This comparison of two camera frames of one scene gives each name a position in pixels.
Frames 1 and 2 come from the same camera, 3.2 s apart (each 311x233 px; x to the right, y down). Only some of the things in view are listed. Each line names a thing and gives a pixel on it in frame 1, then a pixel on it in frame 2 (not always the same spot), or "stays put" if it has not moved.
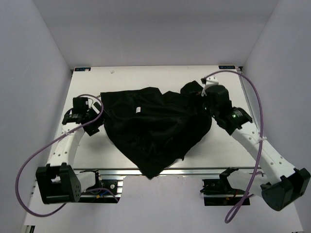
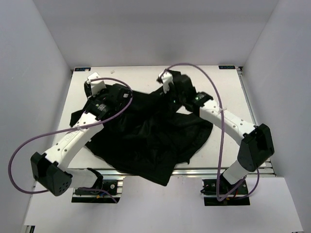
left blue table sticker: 82,69 stays put
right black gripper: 206,96 to 172,88
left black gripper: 93,129 to 91,98
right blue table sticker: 227,67 stays put
